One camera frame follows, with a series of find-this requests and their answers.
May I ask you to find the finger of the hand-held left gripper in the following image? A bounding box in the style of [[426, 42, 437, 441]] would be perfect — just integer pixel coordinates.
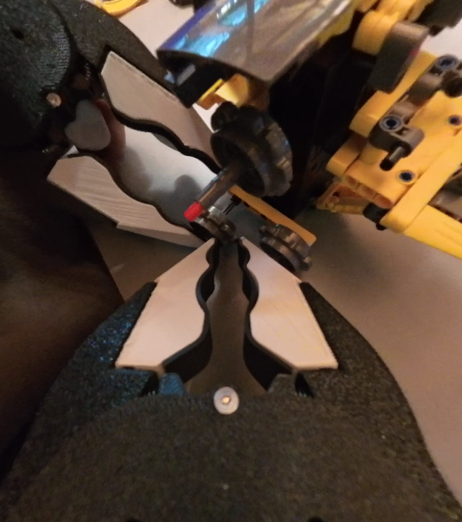
[[98, 51, 223, 172], [47, 151, 205, 248]]

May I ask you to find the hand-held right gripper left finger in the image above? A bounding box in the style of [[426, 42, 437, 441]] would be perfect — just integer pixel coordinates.
[[115, 238, 220, 386]]

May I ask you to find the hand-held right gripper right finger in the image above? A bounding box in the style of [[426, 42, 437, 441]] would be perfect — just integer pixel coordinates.
[[237, 238, 339, 388]]

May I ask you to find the grey toy gear wheel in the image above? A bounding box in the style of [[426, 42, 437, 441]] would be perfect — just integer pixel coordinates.
[[192, 204, 242, 245], [257, 224, 313, 274]]

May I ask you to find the yellow toy brick vehicle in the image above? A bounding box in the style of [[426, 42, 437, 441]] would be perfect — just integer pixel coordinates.
[[158, 0, 462, 274]]

